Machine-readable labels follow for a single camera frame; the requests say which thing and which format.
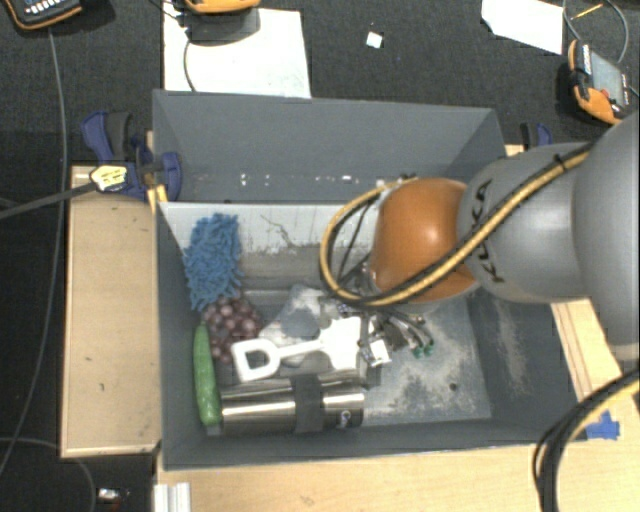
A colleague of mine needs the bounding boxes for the grey metal bin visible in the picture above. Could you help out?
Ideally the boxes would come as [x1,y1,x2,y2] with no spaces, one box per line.
[149,88,589,471]

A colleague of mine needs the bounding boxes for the blue microfibre duster cloth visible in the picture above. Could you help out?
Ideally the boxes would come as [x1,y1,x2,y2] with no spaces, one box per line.
[181,212,247,312]

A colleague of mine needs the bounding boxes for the purple toy grapes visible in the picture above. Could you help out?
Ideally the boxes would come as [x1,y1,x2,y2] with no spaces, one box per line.
[201,294,264,365]

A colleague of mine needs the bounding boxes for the white toy shovel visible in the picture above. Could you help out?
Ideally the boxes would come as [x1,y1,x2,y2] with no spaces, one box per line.
[230,314,372,387]

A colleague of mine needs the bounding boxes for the steel flask with black band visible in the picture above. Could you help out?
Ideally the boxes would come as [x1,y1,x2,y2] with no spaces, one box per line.
[218,373,367,436]

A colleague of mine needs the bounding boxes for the green toy cucumber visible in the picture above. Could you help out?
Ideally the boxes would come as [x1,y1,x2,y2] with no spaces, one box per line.
[192,322,223,428]

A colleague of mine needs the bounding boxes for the pale wood board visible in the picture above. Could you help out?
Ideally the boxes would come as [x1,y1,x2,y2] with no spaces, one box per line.
[59,164,164,459]

